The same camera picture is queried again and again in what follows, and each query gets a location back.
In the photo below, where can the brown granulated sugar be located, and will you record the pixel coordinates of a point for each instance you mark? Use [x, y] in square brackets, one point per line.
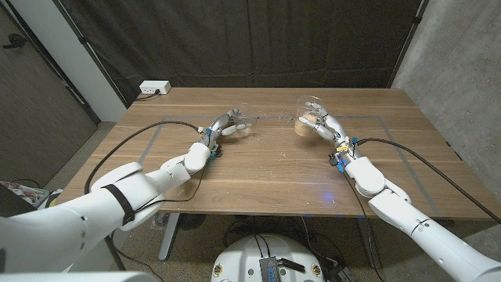
[302, 127]

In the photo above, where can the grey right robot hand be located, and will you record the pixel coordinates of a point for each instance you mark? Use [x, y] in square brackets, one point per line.
[332, 125]

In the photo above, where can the grey metal table leg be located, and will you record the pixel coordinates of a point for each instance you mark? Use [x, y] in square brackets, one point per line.
[370, 246]
[169, 239]

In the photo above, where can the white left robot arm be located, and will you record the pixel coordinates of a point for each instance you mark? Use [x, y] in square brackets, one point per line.
[58, 231]

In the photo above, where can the white power strip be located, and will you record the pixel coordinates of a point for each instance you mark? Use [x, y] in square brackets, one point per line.
[154, 87]

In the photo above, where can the black backdrop curtain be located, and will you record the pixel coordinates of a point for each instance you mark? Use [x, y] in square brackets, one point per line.
[250, 39]

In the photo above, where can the crumpled patterned cloth pile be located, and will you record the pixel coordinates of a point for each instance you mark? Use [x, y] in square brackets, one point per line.
[23, 191]

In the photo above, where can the black round floor fan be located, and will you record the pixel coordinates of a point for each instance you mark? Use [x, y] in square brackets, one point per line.
[192, 221]

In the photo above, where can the yellow and black object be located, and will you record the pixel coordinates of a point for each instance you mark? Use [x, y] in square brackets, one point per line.
[52, 197]

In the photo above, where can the dark box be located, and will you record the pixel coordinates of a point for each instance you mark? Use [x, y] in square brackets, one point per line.
[11, 203]

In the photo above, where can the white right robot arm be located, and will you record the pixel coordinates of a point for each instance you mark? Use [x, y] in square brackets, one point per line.
[422, 231]

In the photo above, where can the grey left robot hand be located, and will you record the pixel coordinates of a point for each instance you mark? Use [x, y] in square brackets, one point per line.
[217, 129]

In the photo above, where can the small clear plastic cup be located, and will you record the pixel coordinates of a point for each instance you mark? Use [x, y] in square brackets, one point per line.
[246, 117]

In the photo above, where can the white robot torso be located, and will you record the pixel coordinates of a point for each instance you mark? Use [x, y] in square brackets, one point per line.
[242, 258]

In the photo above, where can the grey ribbed electronics box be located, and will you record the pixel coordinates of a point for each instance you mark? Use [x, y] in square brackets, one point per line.
[269, 270]

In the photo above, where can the large clear plastic cup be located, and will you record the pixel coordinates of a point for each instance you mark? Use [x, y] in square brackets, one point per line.
[307, 111]

